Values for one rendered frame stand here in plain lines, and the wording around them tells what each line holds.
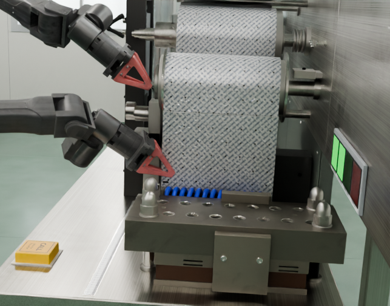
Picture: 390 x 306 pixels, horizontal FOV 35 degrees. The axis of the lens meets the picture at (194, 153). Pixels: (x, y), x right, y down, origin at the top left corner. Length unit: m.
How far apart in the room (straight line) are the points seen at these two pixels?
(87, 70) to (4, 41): 0.98
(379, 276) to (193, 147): 0.57
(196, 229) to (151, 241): 0.09
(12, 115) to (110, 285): 0.36
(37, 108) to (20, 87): 6.09
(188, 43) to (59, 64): 5.66
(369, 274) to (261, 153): 0.44
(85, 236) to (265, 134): 0.46
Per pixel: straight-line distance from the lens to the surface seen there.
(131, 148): 1.25
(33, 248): 1.30
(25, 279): 1.22
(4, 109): 1.19
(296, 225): 1.15
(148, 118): 1.36
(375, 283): 1.56
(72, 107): 1.21
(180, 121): 1.26
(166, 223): 1.12
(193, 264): 1.17
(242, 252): 1.12
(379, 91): 0.80
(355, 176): 0.88
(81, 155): 1.28
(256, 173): 1.29
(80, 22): 1.32
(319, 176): 1.33
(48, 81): 7.18
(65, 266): 1.27
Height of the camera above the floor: 1.42
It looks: 14 degrees down
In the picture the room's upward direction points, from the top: 2 degrees clockwise
